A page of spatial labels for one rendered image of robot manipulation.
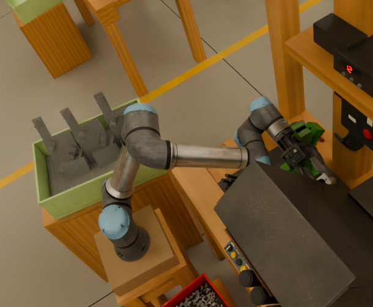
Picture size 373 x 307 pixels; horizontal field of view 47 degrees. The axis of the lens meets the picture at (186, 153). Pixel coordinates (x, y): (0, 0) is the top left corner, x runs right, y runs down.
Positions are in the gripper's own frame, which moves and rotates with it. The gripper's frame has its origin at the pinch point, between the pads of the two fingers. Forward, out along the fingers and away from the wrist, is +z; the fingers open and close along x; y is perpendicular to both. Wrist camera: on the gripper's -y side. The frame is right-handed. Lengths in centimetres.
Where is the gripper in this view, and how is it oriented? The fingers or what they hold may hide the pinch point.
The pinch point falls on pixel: (322, 180)
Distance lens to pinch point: 148.5
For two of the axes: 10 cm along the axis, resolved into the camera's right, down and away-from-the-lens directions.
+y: -6.1, 0.8, -7.8
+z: 5.3, 7.8, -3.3
